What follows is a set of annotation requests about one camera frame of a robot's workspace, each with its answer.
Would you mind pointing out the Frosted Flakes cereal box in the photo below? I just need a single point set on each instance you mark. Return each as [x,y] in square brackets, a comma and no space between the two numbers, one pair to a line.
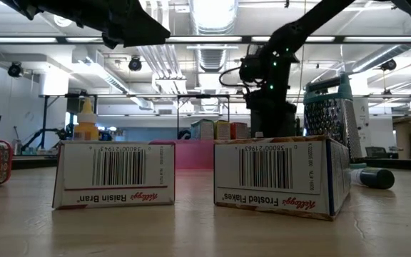
[269,167]

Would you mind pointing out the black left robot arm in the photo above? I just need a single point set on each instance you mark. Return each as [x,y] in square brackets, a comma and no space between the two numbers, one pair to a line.
[30,5]

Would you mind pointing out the small white-capped dropper bottle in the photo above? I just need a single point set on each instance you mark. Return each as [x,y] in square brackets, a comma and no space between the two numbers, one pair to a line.
[376,178]

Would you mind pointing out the small yellow carton box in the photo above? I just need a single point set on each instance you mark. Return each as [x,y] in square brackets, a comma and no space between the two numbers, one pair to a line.
[222,131]

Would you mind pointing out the black ceiling camera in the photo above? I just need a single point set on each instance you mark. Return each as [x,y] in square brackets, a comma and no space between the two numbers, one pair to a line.
[135,64]
[14,69]
[389,65]

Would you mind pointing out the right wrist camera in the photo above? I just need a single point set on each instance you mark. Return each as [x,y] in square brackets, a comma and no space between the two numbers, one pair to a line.
[250,68]

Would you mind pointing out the black aluminium rig frame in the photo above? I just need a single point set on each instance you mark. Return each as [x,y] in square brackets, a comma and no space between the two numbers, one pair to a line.
[61,40]

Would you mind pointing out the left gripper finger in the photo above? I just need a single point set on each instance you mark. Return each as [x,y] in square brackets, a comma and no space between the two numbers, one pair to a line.
[145,32]

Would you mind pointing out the small green carton box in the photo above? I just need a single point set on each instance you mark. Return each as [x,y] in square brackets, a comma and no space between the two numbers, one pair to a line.
[202,130]

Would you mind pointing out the pink plastic tray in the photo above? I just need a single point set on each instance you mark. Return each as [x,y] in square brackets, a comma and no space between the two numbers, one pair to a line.
[191,157]

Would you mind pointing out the yellow squeeze bottle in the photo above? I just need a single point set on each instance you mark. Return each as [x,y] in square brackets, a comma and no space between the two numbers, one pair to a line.
[86,128]

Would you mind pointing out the Raisin Bran cereal box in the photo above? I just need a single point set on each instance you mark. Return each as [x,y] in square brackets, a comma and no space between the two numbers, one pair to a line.
[120,167]

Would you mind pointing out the silver ventilation duct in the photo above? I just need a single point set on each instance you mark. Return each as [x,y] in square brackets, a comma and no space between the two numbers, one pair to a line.
[214,21]

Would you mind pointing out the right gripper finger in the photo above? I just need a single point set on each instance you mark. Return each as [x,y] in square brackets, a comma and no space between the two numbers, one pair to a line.
[277,123]

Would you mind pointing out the black background frame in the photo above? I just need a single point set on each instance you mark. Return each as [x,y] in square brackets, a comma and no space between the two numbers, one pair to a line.
[45,118]

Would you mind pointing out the small red cereal box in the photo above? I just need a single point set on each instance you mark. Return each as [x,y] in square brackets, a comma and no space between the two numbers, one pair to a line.
[239,131]

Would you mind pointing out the steel box grater teal trim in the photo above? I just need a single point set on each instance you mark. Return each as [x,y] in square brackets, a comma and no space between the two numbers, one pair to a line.
[327,125]

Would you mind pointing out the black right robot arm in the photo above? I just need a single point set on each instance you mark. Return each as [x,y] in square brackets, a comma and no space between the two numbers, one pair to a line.
[316,18]

